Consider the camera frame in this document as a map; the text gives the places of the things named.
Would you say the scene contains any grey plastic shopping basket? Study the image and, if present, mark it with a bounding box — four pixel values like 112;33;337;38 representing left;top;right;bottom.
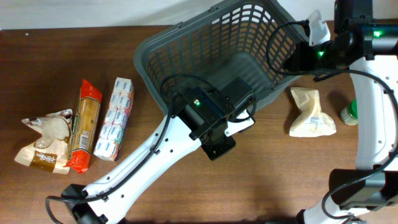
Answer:
134;0;308;113

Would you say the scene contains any tissue multipack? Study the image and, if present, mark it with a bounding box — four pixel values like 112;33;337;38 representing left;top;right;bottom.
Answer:
94;77;134;161

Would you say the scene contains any red spaghetti packet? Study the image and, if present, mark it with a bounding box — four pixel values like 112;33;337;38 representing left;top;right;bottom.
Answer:
65;79;103;174

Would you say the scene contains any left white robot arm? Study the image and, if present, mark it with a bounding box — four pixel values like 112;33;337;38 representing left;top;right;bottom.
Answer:
61;78;256;223

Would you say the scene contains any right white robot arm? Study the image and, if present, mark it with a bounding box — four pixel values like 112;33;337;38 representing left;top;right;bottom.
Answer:
283;1;397;223

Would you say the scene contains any beige paper pouch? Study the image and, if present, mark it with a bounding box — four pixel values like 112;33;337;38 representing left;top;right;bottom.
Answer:
289;87;336;138

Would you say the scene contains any green lid glass jar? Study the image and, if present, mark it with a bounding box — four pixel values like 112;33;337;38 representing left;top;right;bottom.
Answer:
340;100;358;126

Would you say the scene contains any brown white snack bag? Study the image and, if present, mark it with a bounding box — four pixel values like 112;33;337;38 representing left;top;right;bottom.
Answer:
14;109;73;174

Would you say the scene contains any right black cable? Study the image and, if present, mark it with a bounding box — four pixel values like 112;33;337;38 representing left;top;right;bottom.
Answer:
266;20;398;221

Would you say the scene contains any black cable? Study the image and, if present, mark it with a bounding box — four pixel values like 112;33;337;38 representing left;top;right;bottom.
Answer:
45;73;257;224
266;20;398;221

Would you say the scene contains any left black cable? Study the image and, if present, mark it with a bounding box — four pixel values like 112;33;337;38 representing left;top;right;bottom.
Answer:
45;73;257;224

